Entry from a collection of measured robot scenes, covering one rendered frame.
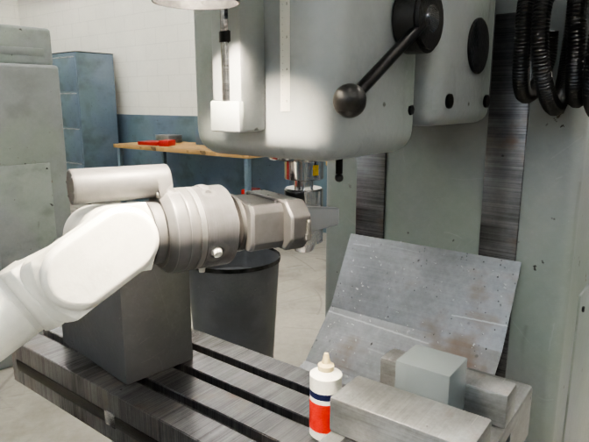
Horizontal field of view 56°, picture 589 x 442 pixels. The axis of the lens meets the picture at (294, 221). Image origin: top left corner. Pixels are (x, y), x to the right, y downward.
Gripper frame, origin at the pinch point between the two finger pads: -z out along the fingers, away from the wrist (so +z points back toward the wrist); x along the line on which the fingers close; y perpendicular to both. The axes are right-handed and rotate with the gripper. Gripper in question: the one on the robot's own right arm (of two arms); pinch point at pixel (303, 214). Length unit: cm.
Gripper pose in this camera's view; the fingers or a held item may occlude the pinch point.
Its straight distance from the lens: 66.4
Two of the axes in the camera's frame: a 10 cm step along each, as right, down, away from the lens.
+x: -5.5, -1.8, 8.2
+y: -0.1, 9.8, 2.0
